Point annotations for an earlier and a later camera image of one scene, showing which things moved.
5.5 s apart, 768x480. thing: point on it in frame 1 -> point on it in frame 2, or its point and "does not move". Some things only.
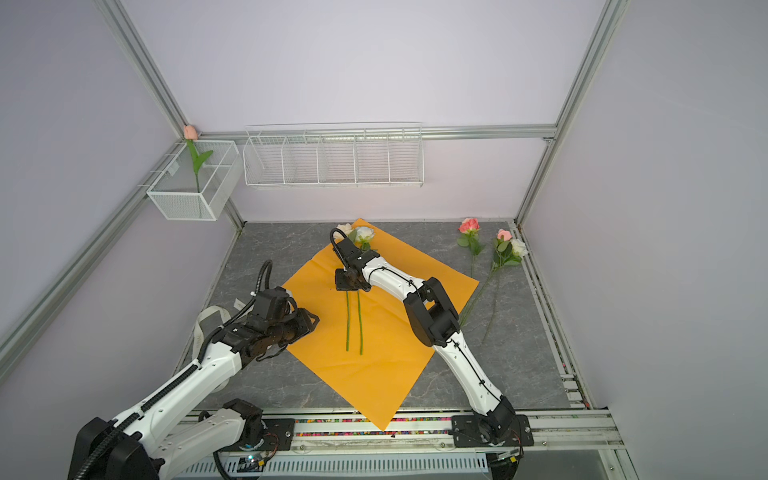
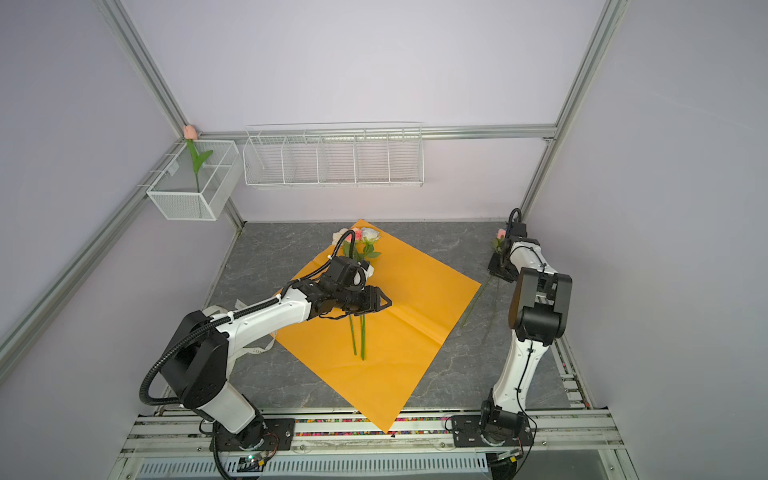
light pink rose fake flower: x=501 y=246 does not move
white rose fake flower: x=363 y=234 does not move
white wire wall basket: x=335 y=155 does not move
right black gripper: x=340 y=283 -> x=495 y=270
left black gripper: x=305 y=326 -> x=372 y=301
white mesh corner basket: x=174 y=192 does not move
